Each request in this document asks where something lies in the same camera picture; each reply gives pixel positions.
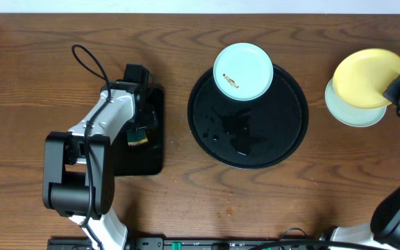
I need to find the green yellow sponge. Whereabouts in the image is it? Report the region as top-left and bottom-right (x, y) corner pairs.
(127, 128), (149, 147)

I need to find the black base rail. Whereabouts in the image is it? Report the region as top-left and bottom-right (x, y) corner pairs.
(47, 236), (326, 250)

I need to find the yellow plate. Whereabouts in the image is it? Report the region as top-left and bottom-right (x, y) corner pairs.
(333, 49), (400, 109)

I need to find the rectangular black tray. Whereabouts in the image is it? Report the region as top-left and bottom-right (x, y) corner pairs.
(112, 88), (164, 176)

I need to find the round black tray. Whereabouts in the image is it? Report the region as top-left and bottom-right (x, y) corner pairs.
(187, 65), (309, 169)

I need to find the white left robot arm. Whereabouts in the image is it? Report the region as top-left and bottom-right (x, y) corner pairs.
(42, 82), (164, 249)

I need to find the light green plate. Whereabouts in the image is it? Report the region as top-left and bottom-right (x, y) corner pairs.
(324, 79), (387, 128)
(212, 42), (274, 101)

